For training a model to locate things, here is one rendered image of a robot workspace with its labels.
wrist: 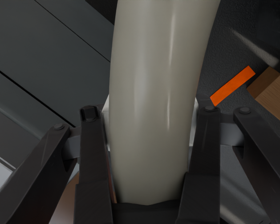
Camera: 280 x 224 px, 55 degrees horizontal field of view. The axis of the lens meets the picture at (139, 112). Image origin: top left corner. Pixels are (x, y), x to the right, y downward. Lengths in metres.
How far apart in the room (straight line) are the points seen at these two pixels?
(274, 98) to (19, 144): 0.90
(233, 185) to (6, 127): 1.17
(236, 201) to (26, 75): 1.20
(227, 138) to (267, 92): 0.89
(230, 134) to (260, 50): 0.98
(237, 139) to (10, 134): 0.25
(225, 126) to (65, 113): 0.29
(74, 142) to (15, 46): 0.34
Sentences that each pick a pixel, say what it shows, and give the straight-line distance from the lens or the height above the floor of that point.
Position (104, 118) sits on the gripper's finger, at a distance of 0.17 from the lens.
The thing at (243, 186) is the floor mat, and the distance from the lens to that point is 1.39.
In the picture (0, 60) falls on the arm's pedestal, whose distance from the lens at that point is 0.43.
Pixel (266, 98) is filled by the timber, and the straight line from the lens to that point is 1.06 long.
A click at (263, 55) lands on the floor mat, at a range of 1.14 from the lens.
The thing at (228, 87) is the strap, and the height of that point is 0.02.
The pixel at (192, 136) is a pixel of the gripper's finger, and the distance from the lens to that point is 0.17.
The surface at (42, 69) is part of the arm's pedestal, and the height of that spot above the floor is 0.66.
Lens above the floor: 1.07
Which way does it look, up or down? 66 degrees down
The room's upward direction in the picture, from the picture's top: 166 degrees counter-clockwise
